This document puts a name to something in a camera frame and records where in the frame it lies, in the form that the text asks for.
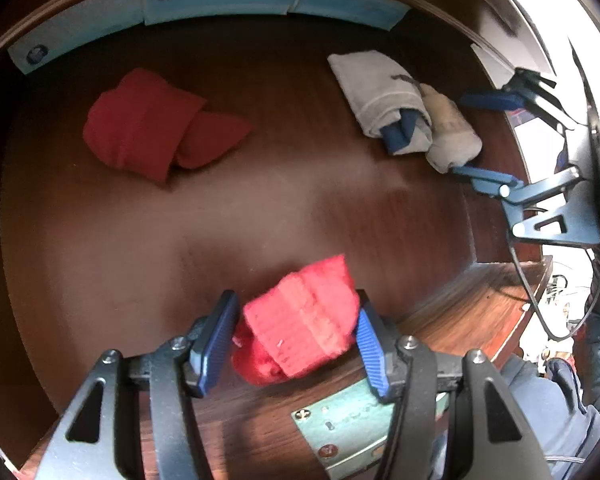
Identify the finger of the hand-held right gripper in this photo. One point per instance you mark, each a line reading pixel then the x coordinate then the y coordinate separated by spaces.
pixel 485 177
pixel 490 100

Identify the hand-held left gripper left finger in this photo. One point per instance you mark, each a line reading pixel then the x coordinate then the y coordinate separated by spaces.
pixel 215 345

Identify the small bright red sock roll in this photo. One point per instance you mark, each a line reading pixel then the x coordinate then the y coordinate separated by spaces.
pixel 300 320

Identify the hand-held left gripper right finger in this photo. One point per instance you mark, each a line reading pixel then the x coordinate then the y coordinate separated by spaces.
pixel 372 355

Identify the grey sock with blue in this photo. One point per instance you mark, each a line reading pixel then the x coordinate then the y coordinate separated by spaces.
pixel 375 90

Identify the person's grey jacket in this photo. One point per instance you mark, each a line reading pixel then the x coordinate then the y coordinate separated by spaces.
pixel 545 410

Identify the dark wooden table with drawer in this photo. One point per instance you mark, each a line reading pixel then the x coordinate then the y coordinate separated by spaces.
pixel 280 200

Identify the dark red sock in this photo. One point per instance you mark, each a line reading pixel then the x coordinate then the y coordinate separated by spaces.
pixel 130 125

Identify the beige sock roll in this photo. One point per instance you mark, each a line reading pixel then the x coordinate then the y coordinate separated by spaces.
pixel 450 130

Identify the green metal lock plate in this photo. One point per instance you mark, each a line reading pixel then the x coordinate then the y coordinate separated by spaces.
pixel 345 430

